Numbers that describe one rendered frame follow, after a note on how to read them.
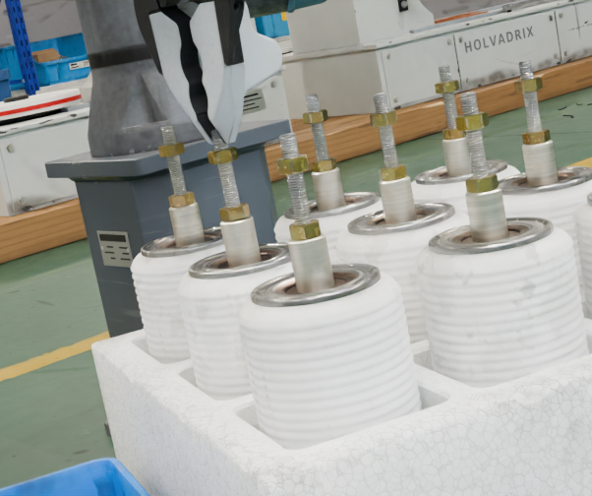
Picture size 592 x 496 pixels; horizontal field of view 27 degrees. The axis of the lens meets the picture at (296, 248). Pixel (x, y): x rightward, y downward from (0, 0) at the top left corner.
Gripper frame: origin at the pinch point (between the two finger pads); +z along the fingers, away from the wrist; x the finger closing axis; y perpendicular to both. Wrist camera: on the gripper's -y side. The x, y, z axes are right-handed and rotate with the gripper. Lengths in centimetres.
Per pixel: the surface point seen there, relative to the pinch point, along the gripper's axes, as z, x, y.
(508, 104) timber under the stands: 33, 151, 237
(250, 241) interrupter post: 7.8, -1.1, 0.5
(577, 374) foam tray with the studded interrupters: 16.5, -22.2, 4.2
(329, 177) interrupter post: 6.8, 5.6, 15.4
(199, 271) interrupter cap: 9.1, 1.2, -2.3
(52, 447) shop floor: 34, 52, 13
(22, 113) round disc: 6, 183, 100
